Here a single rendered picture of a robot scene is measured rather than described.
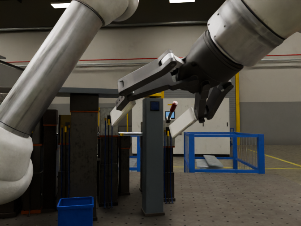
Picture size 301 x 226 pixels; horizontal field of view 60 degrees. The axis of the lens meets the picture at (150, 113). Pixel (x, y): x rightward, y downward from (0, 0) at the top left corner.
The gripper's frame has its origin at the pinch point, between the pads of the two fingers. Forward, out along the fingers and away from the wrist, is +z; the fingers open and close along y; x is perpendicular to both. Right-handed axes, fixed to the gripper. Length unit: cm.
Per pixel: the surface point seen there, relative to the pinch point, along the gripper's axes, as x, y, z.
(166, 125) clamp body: -34, -45, 39
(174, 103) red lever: -35, -39, 26
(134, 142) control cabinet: -411, -450, 606
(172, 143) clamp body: -27, -49, 42
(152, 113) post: -29, -28, 29
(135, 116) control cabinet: -485, -435, 558
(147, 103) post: -33, -26, 28
